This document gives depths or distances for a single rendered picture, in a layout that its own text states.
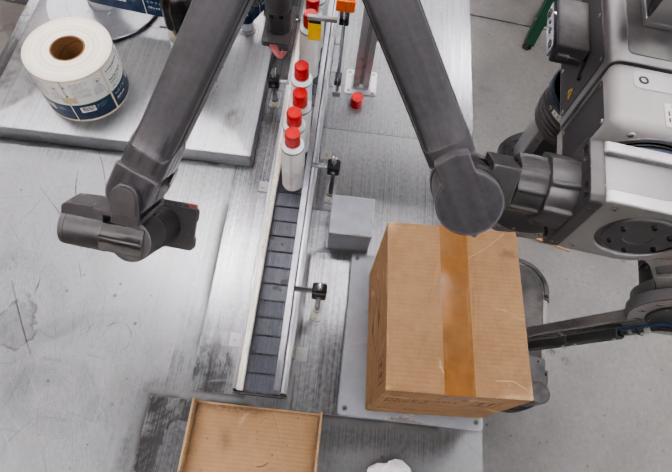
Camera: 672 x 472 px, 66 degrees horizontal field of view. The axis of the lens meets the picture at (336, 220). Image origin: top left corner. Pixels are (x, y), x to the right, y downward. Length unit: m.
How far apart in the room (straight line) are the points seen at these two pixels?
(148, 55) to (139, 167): 0.90
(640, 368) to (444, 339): 1.56
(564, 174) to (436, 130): 0.15
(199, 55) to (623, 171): 0.49
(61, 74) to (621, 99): 1.12
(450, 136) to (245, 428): 0.76
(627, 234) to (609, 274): 1.79
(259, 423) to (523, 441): 1.22
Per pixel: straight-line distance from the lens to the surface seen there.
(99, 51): 1.38
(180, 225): 0.82
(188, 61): 0.63
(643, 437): 2.34
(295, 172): 1.17
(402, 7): 0.59
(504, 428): 2.11
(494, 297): 0.95
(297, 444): 1.14
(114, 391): 1.21
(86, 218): 0.76
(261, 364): 1.11
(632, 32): 0.77
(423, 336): 0.90
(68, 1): 1.74
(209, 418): 1.15
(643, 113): 0.68
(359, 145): 1.39
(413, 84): 0.59
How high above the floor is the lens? 1.97
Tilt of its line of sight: 63 degrees down
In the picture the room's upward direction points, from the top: 9 degrees clockwise
